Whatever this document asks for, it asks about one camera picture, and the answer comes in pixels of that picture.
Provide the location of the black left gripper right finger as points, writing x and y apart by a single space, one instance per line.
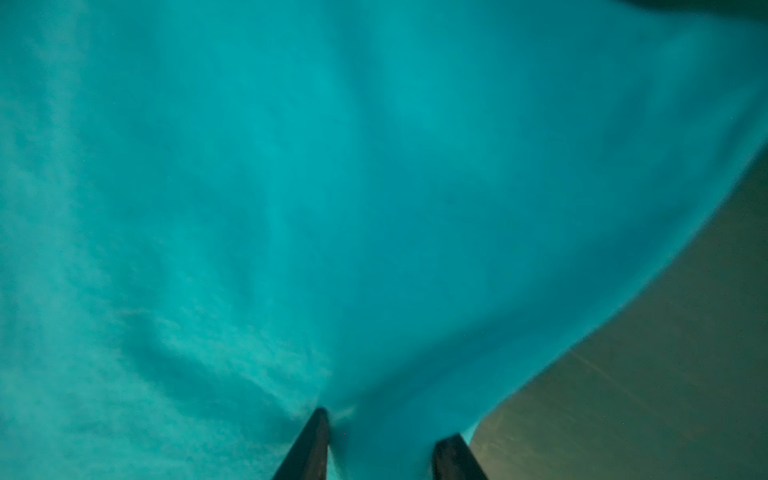
452 459

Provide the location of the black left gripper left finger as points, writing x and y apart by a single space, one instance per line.
307 458

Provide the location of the teal printed t-shirt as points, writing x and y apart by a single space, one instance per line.
220 216

